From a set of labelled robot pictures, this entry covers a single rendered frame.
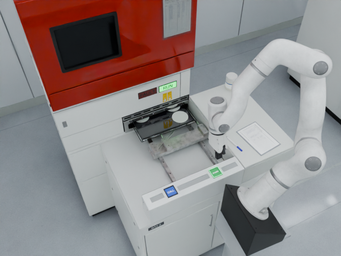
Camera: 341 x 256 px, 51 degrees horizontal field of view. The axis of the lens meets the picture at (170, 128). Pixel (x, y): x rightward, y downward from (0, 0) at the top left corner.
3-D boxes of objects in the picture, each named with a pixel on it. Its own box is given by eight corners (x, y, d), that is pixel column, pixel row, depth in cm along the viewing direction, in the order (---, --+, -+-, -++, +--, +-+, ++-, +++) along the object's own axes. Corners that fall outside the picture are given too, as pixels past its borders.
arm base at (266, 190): (273, 220, 171) (301, 196, 164) (252, 220, 158) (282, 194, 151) (251, 188, 183) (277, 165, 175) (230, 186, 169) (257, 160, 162)
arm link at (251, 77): (276, 87, 141) (226, 139, 153) (263, 69, 154) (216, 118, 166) (261, 76, 137) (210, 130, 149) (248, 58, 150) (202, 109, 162)
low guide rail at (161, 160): (142, 131, 224) (141, 128, 222) (144, 130, 224) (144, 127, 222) (178, 193, 193) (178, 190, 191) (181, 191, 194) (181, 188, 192)
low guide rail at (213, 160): (180, 118, 232) (180, 114, 229) (182, 117, 232) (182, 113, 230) (220, 174, 201) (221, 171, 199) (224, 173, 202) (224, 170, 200)
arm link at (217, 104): (230, 129, 159) (224, 117, 166) (229, 104, 151) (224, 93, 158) (211, 132, 158) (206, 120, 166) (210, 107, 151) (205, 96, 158)
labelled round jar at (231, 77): (222, 85, 231) (224, 73, 224) (231, 82, 233) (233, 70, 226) (228, 92, 227) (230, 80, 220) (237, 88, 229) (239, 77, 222)
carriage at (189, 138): (147, 150, 210) (147, 147, 208) (201, 129, 221) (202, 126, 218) (153, 159, 205) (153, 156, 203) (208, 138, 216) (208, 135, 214)
